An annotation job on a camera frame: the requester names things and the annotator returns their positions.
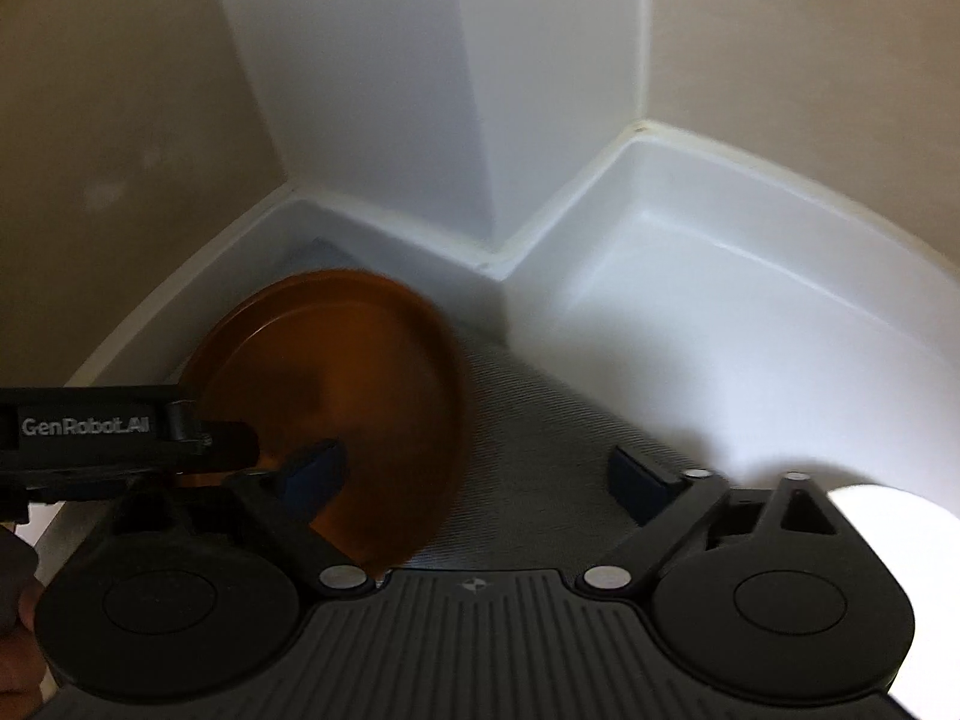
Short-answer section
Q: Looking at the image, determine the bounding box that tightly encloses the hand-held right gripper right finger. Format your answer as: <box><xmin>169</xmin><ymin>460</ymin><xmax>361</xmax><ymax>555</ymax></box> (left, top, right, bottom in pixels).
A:
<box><xmin>576</xmin><ymin>445</ymin><xmax>853</xmax><ymax>602</ymax></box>

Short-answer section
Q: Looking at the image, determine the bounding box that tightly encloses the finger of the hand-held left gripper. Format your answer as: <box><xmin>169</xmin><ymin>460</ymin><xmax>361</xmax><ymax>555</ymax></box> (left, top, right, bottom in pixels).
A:
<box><xmin>166</xmin><ymin>399</ymin><xmax>260</xmax><ymax>478</ymax></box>

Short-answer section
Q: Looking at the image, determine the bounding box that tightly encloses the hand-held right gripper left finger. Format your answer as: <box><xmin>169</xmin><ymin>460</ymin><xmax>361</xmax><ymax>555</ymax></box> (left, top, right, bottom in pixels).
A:
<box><xmin>222</xmin><ymin>438</ymin><xmax>371</xmax><ymax>590</ymax></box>

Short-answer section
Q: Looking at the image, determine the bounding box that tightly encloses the orange plate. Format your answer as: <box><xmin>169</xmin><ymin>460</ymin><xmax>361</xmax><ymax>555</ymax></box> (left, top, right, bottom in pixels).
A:
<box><xmin>178</xmin><ymin>268</ymin><xmax>475</xmax><ymax>572</ymax></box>

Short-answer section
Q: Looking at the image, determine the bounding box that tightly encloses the person's left hand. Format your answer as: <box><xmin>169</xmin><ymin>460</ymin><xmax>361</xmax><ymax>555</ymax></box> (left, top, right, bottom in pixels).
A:
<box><xmin>0</xmin><ymin>581</ymin><xmax>55</xmax><ymax>720</ymax></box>

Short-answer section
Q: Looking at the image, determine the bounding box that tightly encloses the grey woven mat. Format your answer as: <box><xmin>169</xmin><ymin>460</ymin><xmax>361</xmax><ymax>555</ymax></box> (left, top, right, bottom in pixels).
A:
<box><xmin>285</xmin><ymin>238</ymin><xmax>722</xmax><ymax>595</ymax></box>

